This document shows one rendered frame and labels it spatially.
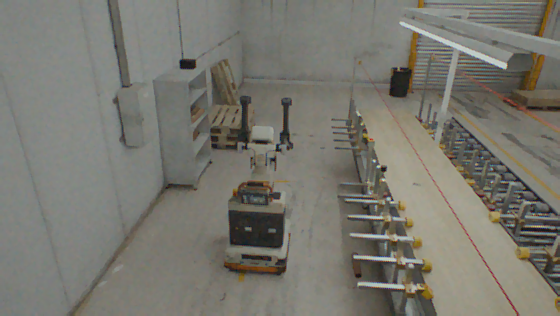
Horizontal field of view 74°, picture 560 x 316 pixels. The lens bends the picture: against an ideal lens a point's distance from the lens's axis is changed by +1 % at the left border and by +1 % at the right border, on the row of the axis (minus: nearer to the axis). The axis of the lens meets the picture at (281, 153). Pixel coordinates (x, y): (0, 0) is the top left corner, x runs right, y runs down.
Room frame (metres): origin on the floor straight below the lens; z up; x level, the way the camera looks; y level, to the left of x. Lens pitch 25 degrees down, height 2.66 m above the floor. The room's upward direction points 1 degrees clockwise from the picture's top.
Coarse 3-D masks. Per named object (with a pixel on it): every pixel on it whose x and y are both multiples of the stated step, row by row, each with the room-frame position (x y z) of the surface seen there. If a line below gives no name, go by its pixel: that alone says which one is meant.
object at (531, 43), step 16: (416, 16) 3.70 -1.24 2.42; (432, 16) 3.21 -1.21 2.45; (464, 16) 4.27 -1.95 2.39; (480, 32) 2.26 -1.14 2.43; (496, 32) 2.07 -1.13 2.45; (512, 32) 1.98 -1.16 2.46; (528, 48) 1.73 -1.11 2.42; (544, 48) 1.62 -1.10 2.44; (448, 80) 4.29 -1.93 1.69; (448, 96) 4.27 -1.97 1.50
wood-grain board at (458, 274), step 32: (384, 128) 4.75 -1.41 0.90; (416, 128) 4.78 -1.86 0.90; (384, 160) 3.72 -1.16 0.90; (416, 160) 3.74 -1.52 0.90; (448, 160) 3.76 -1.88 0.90; (416, 192) 3.03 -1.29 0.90; (448, 192) 3.04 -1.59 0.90; (416, 224) 2.51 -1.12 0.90; (448, 224) 2.52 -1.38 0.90; (480, 224) 2.53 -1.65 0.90; (416, 256) 2.11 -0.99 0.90; (448, 256) 2.12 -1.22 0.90; (512, 256) 2.14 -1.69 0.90; (448, 288) 1.81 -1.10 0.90; (480, 288) 1.82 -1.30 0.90; (512, 288) 1.83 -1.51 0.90; (544, 288) 1.84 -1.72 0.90
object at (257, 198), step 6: (240, 192) 2.87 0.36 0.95; (246, 192) 2.87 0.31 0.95; (252, 192) 2.87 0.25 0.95; (258, 192) 2.87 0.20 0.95; (246, 198) 2.89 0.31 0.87; (252, 198) 2.88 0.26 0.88; (258, 198) 2.87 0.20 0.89; (264, 198) 2.87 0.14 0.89; (258, 204) 2.92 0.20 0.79; (264, 204) 2.91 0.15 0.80
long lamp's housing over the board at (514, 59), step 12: (408, 24) 3.85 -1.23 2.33; (420, 24) 3.47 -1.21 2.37; (432, 24) 3.30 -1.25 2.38; (444, 36) 2.77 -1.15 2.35; (456, 36) 2.58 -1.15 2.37; (468, 36) 2.49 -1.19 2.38; (468, 48) 2.31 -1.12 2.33; (480, 48) 2.16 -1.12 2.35; (492, 48) 2.05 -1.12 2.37; (504, 48) 1.99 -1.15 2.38; (504, 60) 1.86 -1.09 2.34; (516, 60) 1.83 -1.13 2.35; (528, 60) 1.82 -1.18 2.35
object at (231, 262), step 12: (288, 228) 3.28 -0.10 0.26; (228, 240) 3.05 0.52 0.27; (288, 240) 3.17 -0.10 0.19; (228, 252) 2.88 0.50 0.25; (264, 252) 2.87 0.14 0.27; (276, 252) 2.87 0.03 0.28; (228, 264) 2.88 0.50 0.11; (240, 264) 2.87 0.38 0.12; (252, 264) 2.86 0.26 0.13; (264, 264) 2.84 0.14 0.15; (276, 264) 2.84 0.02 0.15
